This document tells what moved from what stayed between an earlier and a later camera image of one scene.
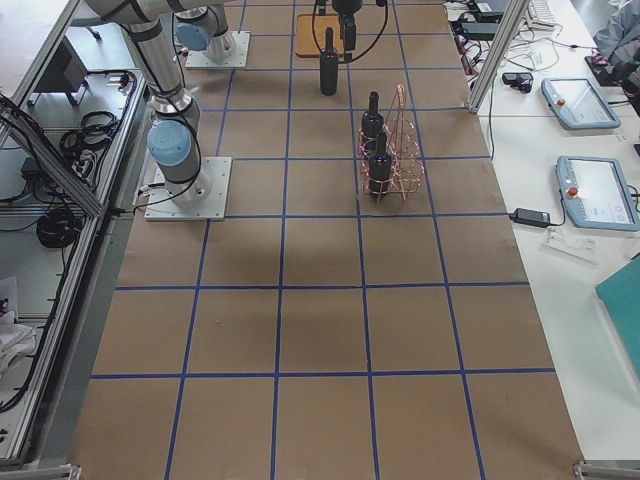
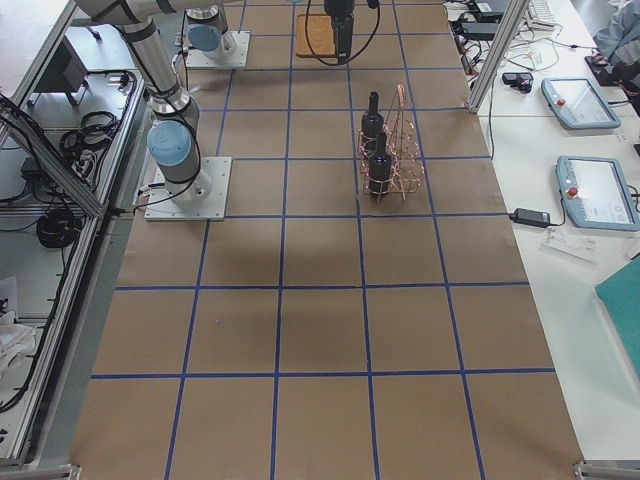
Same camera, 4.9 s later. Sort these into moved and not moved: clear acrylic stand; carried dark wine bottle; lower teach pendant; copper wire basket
Moved: carried dark wine bottle
Not moved: clear acrylic stand; lower teach pendant; copper wire basket
